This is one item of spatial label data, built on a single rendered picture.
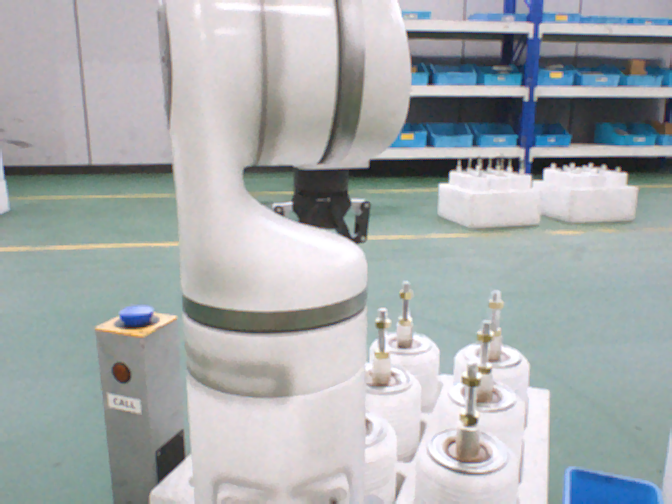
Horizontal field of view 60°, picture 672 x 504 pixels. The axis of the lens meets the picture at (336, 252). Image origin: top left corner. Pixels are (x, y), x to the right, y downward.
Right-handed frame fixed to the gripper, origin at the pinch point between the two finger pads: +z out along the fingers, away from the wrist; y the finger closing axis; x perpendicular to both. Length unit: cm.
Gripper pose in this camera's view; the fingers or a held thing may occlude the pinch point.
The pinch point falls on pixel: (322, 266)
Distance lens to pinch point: 82.0
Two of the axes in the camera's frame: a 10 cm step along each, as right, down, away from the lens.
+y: -9.5, 0.7, -2.9
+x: 3.0, 2.1, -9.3
